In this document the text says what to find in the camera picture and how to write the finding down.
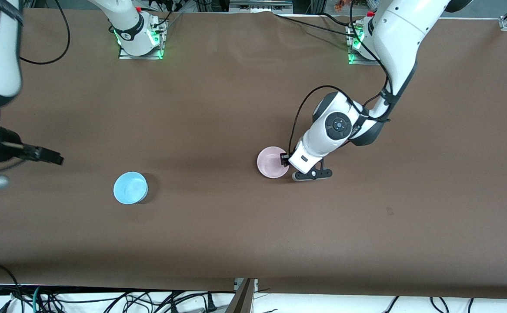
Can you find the pink bowl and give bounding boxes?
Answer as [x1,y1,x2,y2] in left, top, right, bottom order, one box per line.
[257,147,290,179]

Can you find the small aluminium bracket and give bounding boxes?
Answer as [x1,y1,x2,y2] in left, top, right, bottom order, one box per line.
[234,278,258,293]

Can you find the slanted aluminium profile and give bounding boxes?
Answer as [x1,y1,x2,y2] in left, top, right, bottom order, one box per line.
[225,278,256,313]

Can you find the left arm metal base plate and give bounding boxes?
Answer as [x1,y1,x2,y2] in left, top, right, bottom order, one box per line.
[348,24,381,66]

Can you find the brown table cover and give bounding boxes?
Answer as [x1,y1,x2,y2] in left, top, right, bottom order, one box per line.
[0,8,507,300]

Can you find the blue bowl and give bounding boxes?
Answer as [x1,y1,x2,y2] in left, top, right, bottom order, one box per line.
[113,171,149,205]

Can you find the short black base cable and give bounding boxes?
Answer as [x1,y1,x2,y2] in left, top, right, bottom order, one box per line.
[321,12,355,27]

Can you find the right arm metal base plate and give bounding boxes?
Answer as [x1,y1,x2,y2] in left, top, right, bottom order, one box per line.
[119,20,163,60]

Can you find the grey metal device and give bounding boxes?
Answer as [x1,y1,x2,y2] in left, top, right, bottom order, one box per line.
[230,0,293,13]

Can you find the long black base cable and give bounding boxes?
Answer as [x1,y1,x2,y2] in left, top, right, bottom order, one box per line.
[274,14,358,36]

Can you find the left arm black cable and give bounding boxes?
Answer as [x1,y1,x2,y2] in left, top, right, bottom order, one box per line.
[287,9,393,153]

